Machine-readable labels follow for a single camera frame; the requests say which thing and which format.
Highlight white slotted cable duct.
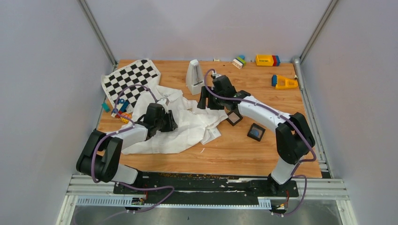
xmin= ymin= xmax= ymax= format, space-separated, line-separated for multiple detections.
xmin=75 ymin=195 xmax=272 ymax=210

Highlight blue red toy car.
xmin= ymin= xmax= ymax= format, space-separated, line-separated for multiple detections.
xmin=111 ymin=98 xmax=130 ymax=117

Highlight grey metal corner pipe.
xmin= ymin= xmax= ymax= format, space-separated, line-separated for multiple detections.
xmin=292 ymin=56 xmax=310 ymax=103

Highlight black square frame box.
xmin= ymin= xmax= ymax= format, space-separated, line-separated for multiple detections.
xmin=247 ymin=123 xmax=266 ymax=142

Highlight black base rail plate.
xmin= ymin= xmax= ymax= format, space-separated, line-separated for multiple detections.
xmin=113 ymin=172 xmax=299 ymax=205

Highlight teal small block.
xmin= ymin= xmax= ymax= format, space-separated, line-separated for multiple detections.
xmin=101 ymin=102 xmax=111 ymax=113

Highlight black square frame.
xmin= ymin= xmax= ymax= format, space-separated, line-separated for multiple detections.
xmin=226 ymin=111 xmax=243 ymax=126

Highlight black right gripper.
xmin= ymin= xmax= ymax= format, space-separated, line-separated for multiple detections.
xmin=199 ymin=86 xmax=226 ymax=110

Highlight black white checkerboard mat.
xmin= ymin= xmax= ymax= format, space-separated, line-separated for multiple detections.
xmin=101 ymin=59 xmax=161 ymax=107

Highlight white button-up shirt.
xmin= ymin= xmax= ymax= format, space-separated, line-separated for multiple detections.
xmin=122 ymin=85 xmax=227 ymax=155

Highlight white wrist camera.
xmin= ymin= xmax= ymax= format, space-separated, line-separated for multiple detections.
xmin=156 ymin=97 xmax=170 ymax=111
xmin=211 ymin=73 xmax=221 ymax=80

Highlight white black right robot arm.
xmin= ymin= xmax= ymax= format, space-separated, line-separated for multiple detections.
xmin=198 ymin=75 xmax=315 ymax=196

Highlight white green blue blocks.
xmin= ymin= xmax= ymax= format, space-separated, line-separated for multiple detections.
xmin=232 ymin=55 xmax=246 ymax=69

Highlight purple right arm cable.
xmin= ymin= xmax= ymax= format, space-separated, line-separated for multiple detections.
xmin=203 ymin=68 xmax=317 ymax=217

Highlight yellow blue triangular toy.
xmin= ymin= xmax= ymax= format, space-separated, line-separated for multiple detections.
xmin=271 ymin=75 xmax=299 ymax=90

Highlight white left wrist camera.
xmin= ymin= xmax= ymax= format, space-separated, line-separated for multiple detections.
xmin=156 ymin=97 xmax=170 ymax=111

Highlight yellow orange round toy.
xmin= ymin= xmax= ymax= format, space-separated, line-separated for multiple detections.
xmin=120 ymin=112 xmax=132 ymax=124

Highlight yellow red blue block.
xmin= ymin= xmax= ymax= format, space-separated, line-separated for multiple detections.
xmin=255 ymin=54 xmax=281 ymax=67

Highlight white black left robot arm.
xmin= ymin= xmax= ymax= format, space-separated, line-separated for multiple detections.
xmin=76 ymin=103 xmax=178 ymax=194

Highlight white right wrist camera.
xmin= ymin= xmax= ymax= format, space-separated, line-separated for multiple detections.
xmin=211 ymin=73 xmax=221 ymax=80

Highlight white metronome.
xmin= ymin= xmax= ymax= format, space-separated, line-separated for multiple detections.
xmin=185 ymin=59 xmax=204 ymax=95

